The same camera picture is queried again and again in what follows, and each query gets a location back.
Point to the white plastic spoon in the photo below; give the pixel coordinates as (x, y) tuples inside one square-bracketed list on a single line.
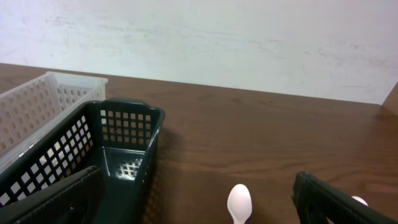
[(239, 204)]

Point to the clear plastic basket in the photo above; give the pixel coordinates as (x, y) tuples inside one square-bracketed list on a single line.
[(31, 110)]

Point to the dark green plastic basket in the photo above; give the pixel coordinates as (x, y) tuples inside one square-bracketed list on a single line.
[(118, 136)]

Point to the white plastic fork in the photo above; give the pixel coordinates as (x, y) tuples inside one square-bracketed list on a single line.
[(359, 199)]

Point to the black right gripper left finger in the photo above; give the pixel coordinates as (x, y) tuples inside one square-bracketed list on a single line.
[(74, 199)]

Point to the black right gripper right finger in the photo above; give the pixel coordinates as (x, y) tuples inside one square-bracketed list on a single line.
[(317, 202)]

